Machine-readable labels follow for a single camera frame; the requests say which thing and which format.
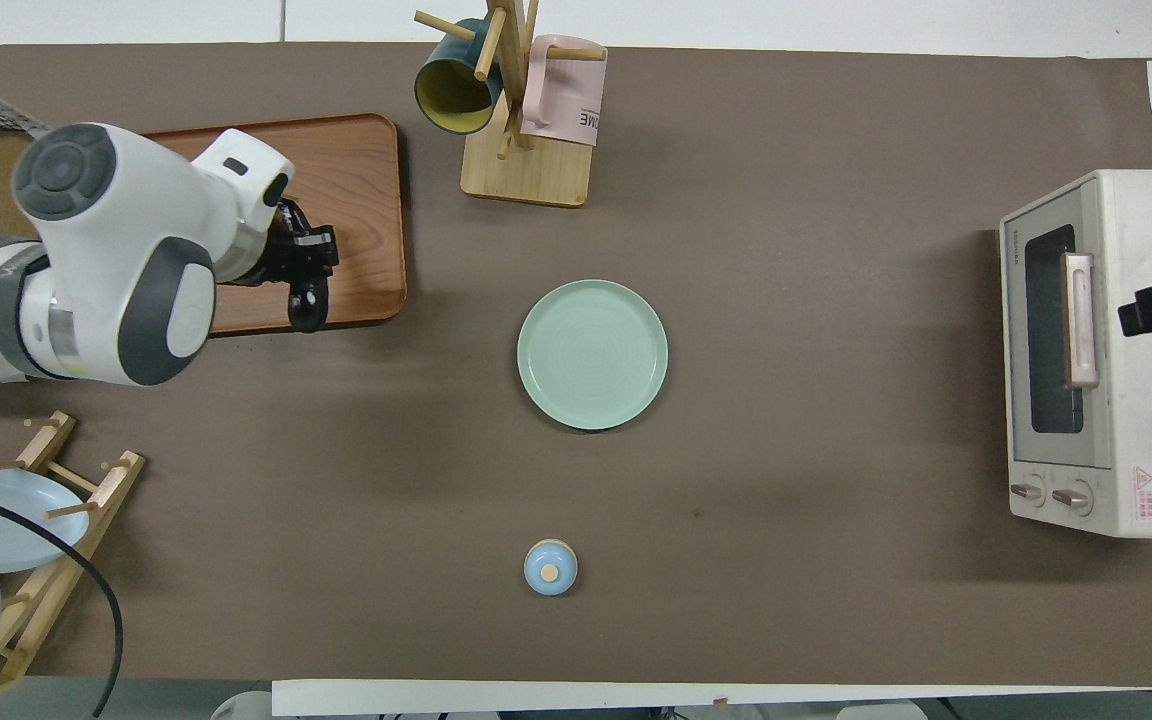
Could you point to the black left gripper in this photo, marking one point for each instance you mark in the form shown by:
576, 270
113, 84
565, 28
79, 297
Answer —
296, 255

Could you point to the dark purple eggplant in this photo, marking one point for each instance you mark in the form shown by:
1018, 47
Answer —
307, 314

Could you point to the brown wooden tray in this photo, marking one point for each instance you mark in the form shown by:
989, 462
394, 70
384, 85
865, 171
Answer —
366, 200

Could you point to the dark blue mug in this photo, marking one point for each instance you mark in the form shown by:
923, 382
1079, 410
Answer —
451, 90

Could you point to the wooden mug tree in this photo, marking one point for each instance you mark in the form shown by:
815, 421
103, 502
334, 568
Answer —
536, 180

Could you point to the wooden plate rack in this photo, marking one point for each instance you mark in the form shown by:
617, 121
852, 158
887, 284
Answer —
116, 485

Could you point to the light green plate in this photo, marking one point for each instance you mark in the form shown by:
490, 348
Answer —
591, 355

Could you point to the pink mug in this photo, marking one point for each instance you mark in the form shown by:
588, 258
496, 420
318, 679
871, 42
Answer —
566, 100

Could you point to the small blue dome bell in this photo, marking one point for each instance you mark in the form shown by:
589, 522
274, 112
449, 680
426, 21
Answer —
536, 575

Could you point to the light blue plate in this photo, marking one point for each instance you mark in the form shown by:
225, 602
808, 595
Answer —
26, 520

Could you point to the brown table mat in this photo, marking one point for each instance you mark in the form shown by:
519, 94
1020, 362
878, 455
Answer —
736, 500

